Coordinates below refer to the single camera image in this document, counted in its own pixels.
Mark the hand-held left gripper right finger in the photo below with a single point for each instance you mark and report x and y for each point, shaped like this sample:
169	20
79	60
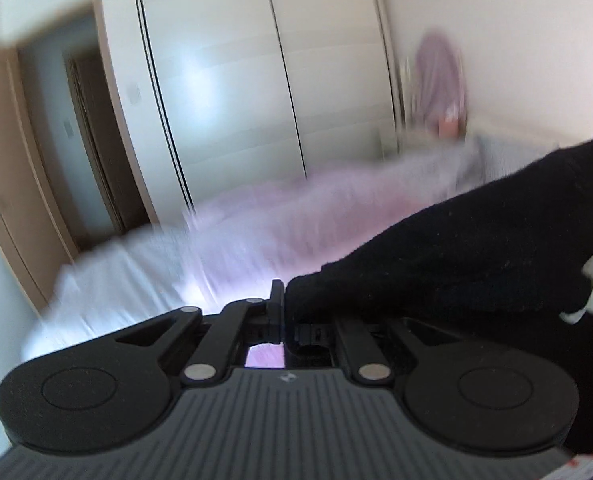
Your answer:
309	335

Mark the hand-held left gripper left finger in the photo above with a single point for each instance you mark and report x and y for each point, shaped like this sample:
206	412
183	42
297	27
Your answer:
277	312

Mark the black garment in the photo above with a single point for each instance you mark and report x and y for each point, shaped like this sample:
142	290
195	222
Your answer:
476	255

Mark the pink fluffy blanket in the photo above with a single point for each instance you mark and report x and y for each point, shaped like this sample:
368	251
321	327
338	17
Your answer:
296	215

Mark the white bed sheet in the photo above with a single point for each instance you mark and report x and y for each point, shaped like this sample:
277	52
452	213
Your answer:
121	280

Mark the dark brown door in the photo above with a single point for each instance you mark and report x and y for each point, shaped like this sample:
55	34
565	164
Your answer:
104	150

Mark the white wardrobe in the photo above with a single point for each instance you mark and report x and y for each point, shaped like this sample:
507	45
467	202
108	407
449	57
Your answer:
226	70

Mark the pink striped pillow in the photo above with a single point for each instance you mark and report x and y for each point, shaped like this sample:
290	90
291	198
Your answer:
506	160

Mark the pink hanging cloth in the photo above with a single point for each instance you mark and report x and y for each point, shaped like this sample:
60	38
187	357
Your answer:
439	80

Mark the white wall switch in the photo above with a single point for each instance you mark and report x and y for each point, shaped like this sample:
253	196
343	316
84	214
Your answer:
134	92

